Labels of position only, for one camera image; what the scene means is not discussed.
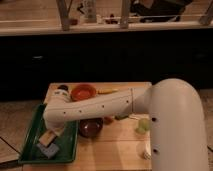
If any small orange red toy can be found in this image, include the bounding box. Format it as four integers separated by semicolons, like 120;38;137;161
103;117;113;124

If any small green toy vegetable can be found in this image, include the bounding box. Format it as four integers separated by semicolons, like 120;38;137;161
115;115;128;120

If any green plastic tray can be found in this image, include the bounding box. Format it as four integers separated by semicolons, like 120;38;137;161
18;104;78;164

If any orange bowl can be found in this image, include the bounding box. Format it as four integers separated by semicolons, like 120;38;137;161
71;84;97;101

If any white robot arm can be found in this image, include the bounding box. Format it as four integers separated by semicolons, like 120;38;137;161
43;78;209;171

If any dark brown bowl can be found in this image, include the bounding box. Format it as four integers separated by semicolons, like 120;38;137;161
79;118;103;138

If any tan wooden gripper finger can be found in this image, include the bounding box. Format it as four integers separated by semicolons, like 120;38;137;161
39;130;56;146

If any wooden railing shelf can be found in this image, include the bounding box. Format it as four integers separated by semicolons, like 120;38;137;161
0;0;212;36

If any dark round object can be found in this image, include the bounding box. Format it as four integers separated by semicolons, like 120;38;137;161
57;85;69;91

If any white cylinder object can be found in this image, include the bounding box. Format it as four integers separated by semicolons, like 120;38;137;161
143;142;151;159

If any grey blue eraser block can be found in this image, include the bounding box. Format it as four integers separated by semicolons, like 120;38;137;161
37;143;59;159

